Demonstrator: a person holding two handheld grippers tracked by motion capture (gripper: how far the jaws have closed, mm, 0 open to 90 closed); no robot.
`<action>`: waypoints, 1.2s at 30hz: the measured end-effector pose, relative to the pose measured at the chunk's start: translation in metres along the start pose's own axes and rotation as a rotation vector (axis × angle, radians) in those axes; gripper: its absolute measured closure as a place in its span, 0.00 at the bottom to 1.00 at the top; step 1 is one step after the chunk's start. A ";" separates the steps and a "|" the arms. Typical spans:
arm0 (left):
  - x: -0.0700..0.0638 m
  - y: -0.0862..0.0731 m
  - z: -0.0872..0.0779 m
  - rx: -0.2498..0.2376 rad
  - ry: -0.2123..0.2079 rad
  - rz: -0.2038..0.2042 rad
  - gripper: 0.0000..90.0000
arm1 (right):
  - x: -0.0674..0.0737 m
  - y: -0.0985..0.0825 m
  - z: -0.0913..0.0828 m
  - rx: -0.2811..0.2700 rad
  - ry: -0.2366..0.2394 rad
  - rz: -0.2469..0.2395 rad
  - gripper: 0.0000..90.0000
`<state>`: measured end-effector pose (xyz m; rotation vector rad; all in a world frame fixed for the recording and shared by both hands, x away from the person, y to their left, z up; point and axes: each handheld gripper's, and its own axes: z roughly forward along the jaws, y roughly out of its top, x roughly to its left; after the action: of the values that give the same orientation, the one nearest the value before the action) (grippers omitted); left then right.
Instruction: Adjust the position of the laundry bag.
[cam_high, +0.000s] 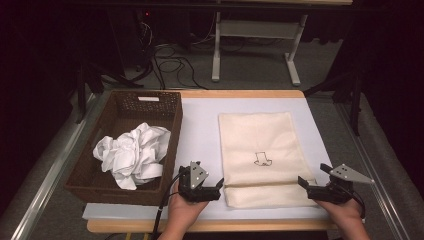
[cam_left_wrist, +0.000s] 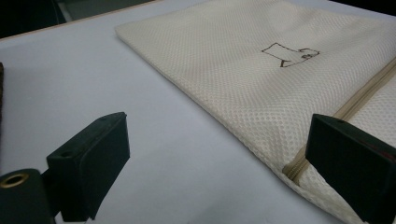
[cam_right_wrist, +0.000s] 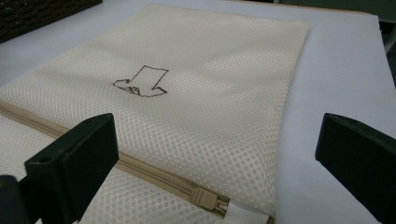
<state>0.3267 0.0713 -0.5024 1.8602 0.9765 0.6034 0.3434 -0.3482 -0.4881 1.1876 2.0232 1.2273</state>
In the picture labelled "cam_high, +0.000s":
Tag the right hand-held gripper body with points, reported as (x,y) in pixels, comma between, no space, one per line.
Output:
(333,193)

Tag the white garment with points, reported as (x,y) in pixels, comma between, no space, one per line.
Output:
(133,153)

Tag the brown woven basket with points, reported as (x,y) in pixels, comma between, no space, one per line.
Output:
(116,116)

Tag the person's left hand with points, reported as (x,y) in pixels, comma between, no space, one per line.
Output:
(181,213)

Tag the aluminium rail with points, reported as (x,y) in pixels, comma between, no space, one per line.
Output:
(50,180)
(373,166)

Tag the black computer tower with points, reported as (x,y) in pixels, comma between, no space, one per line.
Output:
(145,36)

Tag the person's right hand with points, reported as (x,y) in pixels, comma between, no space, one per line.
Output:
(345,213)

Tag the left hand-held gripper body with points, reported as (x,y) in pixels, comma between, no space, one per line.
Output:
(196,176)

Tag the white table mat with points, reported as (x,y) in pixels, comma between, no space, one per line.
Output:
(200,133)

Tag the black tripod stand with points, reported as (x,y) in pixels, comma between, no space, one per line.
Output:
(353,90)
(90,80)

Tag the white desk frame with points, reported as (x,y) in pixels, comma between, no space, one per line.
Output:
(253,29)

